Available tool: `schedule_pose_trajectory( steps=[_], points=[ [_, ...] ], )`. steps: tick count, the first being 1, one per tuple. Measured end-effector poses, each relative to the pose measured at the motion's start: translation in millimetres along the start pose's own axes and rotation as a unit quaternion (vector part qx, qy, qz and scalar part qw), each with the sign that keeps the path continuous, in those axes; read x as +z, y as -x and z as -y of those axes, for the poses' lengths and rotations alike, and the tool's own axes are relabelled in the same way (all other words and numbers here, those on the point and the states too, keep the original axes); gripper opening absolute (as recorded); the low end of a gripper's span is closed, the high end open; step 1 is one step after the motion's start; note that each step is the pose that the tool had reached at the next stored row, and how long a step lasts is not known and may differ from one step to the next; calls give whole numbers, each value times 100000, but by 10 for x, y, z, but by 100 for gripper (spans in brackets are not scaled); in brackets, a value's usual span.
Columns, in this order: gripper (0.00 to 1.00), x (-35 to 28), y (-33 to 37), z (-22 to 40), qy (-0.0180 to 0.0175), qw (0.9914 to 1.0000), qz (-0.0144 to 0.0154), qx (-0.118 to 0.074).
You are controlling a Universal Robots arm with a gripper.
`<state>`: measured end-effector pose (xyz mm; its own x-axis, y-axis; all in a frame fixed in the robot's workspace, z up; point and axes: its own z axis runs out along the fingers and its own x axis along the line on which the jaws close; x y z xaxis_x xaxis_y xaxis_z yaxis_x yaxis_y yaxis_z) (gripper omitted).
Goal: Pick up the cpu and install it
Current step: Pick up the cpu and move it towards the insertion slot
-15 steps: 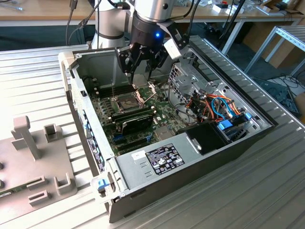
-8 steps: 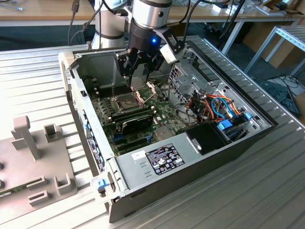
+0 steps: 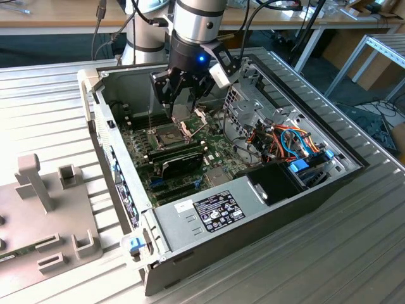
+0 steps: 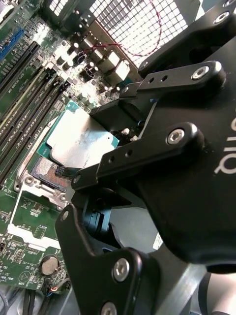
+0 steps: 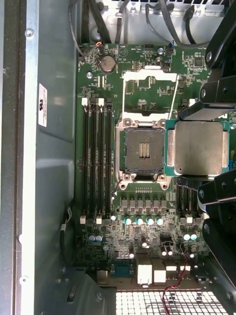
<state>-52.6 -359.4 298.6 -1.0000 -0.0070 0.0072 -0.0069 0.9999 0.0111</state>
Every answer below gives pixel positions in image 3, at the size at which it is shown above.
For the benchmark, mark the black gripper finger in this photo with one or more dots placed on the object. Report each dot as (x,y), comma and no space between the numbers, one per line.
(163,87)
(201,87)

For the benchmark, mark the silver CPU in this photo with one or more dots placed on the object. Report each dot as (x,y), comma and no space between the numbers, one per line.
(183,113)

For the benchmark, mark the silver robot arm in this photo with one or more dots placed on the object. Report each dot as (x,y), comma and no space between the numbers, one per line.
(196,19)

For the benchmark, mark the black RAM slot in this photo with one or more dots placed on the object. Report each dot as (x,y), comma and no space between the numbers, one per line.
(172,150)
(158,118)

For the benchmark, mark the metal drive cage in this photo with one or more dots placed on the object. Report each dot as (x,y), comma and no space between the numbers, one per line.
(246,109)

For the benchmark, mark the green motherboard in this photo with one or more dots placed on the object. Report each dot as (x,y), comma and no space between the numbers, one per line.
(218,149)

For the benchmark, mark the black graphics card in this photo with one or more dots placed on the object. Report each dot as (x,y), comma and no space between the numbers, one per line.
(183,166)

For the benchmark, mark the silver chipset heatsink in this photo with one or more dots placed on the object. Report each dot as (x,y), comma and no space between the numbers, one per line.
(216,177)

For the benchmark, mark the black stand pole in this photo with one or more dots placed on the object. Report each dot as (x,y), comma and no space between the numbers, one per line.
(308,28)

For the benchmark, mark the blue disk carrier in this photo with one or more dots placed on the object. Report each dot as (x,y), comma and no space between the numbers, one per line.
(299,166)

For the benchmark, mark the silver power supply unit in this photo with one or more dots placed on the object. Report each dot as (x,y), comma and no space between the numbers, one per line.
(177,228)

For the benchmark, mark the blue plastic clip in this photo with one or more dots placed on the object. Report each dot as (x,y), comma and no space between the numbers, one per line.
(329,155)

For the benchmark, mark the wooden desk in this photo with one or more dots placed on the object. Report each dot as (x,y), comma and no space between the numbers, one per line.
(332,21)

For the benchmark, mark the large cardboard box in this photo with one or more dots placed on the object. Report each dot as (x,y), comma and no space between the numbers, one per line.
(345,47)

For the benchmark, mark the blue case latch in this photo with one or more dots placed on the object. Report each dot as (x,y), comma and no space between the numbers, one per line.
(134,245)

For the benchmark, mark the grey parts rack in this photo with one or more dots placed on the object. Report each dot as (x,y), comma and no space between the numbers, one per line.
(63,215)

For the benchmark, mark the open PC case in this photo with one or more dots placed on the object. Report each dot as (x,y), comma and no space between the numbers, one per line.
(253,250)

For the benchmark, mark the small cardboard box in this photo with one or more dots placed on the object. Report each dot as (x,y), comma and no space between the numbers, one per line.
(399,136)

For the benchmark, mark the green RAM stick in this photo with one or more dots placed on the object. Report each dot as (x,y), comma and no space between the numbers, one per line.
(22,251)

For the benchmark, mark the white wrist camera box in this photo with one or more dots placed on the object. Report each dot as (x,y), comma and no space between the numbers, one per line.
(223,77)

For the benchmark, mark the aluminium frame rack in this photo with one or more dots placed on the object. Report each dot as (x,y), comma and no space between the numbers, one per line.
(389,47)

